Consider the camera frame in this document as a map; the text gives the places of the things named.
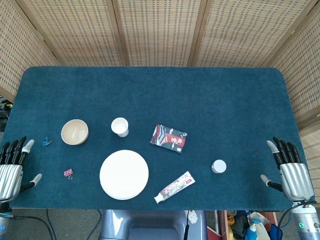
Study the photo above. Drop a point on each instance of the red storage crate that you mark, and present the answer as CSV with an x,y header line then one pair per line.
x,y
225,225

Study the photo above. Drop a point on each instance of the floral toothpaste tube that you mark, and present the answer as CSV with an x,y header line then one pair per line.
x,y
175,187

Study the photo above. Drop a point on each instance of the blue cloth bag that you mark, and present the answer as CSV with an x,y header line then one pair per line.
x,y
276,232

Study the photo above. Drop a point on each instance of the grey metal pole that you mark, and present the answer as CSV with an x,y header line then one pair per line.
x,y
218,222

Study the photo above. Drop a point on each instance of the white paper cup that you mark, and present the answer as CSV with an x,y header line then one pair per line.
x,y
119,126

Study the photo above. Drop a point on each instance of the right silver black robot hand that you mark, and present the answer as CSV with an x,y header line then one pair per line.
x,y
296,177

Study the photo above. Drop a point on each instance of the dark blue table mat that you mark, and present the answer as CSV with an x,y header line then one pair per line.
x,y
175,100

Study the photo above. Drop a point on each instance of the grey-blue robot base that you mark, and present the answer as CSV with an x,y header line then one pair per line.
x,y
150,225

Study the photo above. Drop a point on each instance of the small white lidded jar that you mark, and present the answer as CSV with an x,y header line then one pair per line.
x,y
219,166

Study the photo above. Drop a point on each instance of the blue spray bottle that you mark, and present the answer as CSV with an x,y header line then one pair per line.
x,y
251,232

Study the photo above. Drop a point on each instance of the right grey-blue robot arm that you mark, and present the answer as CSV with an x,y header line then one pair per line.
x,y
308,220

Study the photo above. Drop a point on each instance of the bamboo folding screen panel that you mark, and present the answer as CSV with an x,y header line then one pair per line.
x,y
75,30
305,75
245,30
160,30
15,50

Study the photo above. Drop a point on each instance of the beige bowl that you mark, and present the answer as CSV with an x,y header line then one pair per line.
x,y
75,132

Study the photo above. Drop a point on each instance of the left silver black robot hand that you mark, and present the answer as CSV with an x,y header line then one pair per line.
x,y
10,175

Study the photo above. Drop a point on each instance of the pink binder clip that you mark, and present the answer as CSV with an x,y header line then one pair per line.
x,y
68,172

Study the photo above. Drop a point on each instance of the blue binder clip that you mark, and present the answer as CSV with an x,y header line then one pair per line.
x,y
46,142

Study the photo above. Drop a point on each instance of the white round plate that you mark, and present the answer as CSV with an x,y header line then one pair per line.
x,y
123,173

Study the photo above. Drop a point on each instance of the black cloth bundle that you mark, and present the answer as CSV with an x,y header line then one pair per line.
x,y
240,226

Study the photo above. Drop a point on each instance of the white plastic part with holes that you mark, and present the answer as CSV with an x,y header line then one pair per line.
x,y
192,217

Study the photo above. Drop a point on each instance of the red black card box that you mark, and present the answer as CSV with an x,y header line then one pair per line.
x,y
168,138

